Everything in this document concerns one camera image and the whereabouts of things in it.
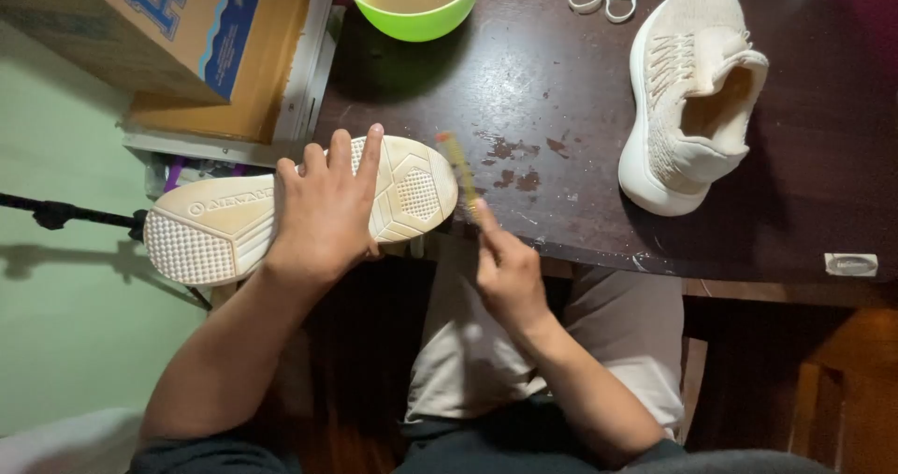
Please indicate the person's right hand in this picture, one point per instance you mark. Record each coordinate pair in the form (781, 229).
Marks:
(509, 274)

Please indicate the person's left hand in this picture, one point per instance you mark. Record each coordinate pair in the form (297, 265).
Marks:
(326, 211)

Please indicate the person's right fingers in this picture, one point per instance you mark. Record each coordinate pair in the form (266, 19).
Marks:
(491, 246)

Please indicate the yellow toothbrush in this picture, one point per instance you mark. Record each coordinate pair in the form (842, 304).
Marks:
(459, 172)

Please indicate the white sneaker with soiled sole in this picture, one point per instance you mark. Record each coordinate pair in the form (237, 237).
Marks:
(231, 214)

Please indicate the person's beige shorts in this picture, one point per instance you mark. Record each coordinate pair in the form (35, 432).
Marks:
(491, 362)

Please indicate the person's dark shirt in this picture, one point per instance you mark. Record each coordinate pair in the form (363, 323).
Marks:
(477, 449)

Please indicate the white knit sneaker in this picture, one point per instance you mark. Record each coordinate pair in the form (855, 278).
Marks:
(691, 102)

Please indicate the green plastic bowl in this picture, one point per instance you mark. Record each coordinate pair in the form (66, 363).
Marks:
(412, 0)

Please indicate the purple pen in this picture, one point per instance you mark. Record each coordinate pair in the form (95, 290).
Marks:
(174, 173)

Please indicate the white sticker label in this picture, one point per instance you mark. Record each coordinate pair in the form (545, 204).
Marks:
(851, 265)

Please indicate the black tripod stand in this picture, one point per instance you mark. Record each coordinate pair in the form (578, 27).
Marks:
(77, 216)

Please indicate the cardboard box with blue print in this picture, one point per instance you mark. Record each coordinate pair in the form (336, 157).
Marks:
(140, 21)

